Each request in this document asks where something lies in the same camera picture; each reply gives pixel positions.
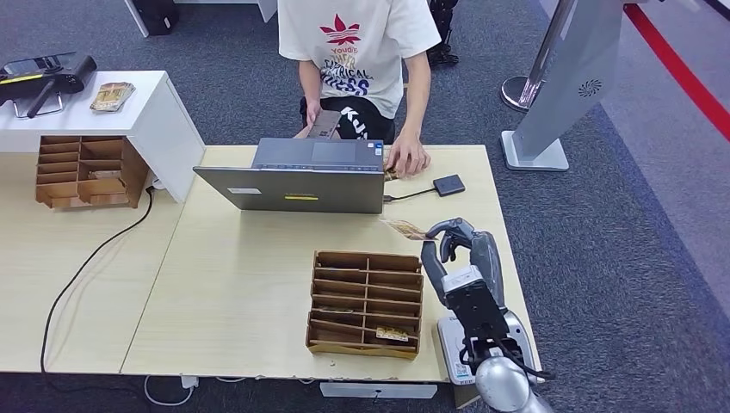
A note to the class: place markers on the person's left hand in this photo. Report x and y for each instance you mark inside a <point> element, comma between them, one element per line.
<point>408,157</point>

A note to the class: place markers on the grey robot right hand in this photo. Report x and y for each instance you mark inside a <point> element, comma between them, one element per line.
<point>487,253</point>

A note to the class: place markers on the person's right hand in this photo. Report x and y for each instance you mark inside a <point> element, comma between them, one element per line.
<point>312,108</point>

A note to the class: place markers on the dark smartphone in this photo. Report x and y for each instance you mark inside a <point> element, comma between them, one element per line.
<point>325,125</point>

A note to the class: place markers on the person's left forearm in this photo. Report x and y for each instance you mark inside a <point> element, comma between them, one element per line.
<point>416,97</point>

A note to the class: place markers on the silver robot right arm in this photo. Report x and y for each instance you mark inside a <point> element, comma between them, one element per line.
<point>504,387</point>

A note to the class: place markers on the person's right forearm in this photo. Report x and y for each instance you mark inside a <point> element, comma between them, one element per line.
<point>311,82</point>

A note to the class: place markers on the person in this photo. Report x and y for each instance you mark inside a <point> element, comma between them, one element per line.
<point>365,68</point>

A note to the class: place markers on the wooden card organizer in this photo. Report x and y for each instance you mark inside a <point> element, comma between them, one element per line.
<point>85,171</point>
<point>342,263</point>

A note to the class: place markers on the black square USB device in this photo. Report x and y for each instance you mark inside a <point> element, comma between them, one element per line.
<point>449,185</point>

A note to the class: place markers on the grey laptop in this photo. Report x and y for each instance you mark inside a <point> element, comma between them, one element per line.
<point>285,191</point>

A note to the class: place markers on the black humanoid robot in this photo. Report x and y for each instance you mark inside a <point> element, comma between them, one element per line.
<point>447,40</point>

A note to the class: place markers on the white desk shelf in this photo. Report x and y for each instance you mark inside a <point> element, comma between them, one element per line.
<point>159,120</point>

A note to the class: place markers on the white plug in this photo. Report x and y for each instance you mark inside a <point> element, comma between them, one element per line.
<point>158,183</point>

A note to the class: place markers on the white bar under table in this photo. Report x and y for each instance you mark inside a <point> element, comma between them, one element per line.
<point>376,391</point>

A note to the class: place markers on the grey kiosk stand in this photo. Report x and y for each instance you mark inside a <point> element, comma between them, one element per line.
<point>570,74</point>

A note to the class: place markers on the black box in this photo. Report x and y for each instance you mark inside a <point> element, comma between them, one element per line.
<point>154,14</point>

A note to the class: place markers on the stack of yellow cards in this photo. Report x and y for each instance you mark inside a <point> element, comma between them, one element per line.
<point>112,96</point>

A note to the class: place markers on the black device with metal stand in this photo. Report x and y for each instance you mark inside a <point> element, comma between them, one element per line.
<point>57,77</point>

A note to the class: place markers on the red barrier belt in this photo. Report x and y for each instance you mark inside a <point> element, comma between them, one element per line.
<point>678,68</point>

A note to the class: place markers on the white power adapter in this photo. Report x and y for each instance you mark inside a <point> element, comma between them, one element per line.
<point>190,382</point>

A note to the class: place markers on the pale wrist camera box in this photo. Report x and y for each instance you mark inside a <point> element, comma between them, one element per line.
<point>463,279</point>

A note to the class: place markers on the chrome stanchion post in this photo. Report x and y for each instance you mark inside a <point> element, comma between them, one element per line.
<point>516,91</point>

